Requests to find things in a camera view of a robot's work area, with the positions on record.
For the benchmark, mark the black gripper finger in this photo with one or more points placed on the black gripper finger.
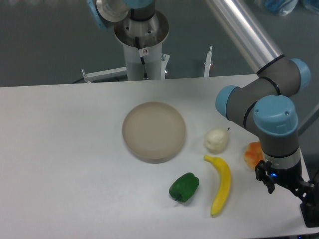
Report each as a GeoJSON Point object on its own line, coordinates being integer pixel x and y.
{"type": "Point", "coordinates": [305, 191]}
{"type": "Point", "coordinates": [262, 176]}

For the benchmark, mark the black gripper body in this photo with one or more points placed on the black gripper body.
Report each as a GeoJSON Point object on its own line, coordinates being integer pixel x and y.
{"type": "Point", "coordinates": [290, 177]}

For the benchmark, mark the yellow banana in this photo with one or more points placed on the yellow banana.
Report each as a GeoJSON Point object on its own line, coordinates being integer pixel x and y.
{"type": "Point", "coordinates": [225, 184]}

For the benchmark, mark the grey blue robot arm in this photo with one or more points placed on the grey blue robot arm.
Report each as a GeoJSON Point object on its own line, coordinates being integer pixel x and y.
{"type": "Point", "coordinates": [263, 107]}

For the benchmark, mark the black device at table edge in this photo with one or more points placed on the black device at table edge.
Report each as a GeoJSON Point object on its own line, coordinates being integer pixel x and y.
{"type": "Point", "coordinates": [311, 213]}

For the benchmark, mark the orange bell pepper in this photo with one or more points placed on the orange bell pepper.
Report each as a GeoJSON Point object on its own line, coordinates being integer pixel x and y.
{"type": "Point", "coordinates": [253, 154]}

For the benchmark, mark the white pear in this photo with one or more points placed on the white pear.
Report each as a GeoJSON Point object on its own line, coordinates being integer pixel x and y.
{"type": "Point", "coordinates": [216, 140]}

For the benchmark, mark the grey diagonal pole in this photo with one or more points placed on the grey diagonal pole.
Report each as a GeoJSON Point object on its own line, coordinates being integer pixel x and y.
{"type": "Point", "coordinates": [309, 120]}

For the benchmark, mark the green bell pepper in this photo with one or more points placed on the green bell pepper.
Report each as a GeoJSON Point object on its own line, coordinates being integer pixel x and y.
{"type": "Point", "coordinates": [184, 187]}

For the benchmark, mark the beige round plate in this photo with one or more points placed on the beige round plate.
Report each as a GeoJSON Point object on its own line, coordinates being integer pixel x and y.
{"type": "Point", "coordinates": [154, 131]}

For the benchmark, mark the blue plastic bag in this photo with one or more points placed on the blue plastic bag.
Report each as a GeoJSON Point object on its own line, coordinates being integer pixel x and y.
{"type": "Point", "coordinates": [285, 7]}

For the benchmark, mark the white metal bracket right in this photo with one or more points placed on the white metal bracket right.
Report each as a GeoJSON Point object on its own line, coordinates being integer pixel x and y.
{"type": "Point", "coordinates": [208, 62]}

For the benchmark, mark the white metal bracket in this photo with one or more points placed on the white metal bracket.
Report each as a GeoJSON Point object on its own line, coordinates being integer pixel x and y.
{"type": "Point", "coordinates": [208, 62]}
{"type": "Point", "coordinates": [104, 75]}

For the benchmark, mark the white metal bracket left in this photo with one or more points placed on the white metal bracket left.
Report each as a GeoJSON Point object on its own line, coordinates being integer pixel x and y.
{"type": "Point", "coordinates": [104, 75]}

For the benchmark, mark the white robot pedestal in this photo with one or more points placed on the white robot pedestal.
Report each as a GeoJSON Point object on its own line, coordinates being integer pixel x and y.
{"type": "Point", "coordinates": [142, 45]}

